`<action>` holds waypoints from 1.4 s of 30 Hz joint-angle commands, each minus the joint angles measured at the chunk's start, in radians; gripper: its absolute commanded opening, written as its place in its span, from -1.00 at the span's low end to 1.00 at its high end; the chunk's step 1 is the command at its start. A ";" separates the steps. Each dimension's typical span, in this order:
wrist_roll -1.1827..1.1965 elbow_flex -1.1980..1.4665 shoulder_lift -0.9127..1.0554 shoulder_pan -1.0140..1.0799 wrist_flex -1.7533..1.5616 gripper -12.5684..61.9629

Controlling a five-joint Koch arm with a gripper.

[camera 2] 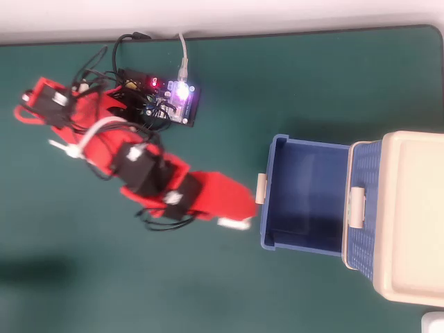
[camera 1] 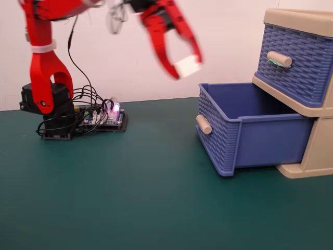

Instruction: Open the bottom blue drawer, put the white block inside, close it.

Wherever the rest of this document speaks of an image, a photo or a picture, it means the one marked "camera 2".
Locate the wide red fixed gripper finger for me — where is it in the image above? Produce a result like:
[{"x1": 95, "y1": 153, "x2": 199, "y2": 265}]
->
[{"x1": 194, "y1": 171, "x2": 259, "y2": 214}]

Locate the narrow red moving gripper finger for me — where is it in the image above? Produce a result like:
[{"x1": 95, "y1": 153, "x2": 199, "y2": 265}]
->
[{"x1": 194, "y1": 207, "x2": 257, "y2": 223}]

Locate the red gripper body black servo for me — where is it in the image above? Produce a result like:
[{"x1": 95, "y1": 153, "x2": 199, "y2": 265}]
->
[{"x1": 152, "y1": 169, "x2": 216, "y2": 223}]

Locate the white building block cube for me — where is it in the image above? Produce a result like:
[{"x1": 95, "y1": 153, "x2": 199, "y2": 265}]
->
[{"x1": 217, "y1": 217, "x2": 252, "y2": 231}]

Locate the blue wicker drawer beige handle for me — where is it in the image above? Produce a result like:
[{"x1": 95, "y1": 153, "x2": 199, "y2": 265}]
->
[{"x1": 255, "y1": 133, "x2": 352, "y2": 257}]

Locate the dark green table mat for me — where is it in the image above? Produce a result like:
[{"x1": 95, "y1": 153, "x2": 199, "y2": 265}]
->
[{"x1": 0, "y1": 23, "x2": 444, "y2": 333}]

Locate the black controller circuit board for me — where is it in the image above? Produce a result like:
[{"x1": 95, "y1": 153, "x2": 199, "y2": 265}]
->
[{"x1": 117, "y1": 67, "x2": 203, "y2": 128}]

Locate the white object corner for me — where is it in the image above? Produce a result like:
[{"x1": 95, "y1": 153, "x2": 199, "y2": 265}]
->
[{"x1": 420, "y1": 311, "x2": 444, "y2": 333}]

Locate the black cable bundle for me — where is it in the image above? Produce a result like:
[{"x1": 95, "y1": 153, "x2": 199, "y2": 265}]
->
[{"x1": 71, "y1": 44, "x2": 209, "y2": 232}]

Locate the white cable tie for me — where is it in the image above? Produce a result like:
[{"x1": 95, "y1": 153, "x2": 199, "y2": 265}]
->
[{"x1": 47, "y1": 116, "x2": 128, "y2": 160}]

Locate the white USB cable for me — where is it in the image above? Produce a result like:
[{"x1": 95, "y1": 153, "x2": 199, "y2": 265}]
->
[{"x1": 178, "y1": 32, "x2": 191, "y2": 84}]

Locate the blue wicker drawer taped handle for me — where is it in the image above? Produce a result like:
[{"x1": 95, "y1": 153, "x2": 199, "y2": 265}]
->
[{"x1": 346, "y1": 140, "x2": 384, "y2": 278}]

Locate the thick black power cable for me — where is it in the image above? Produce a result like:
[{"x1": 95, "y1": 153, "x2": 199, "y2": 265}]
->
[{"x1": 112, "y1": 32, "x2": 153, "y2": 76}]

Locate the beige plastic drawer cabinet frame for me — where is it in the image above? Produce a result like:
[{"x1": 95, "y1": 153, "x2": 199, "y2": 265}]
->
[{"x1": 341, "y1": 130, "x2": 444, "y2": 308}]

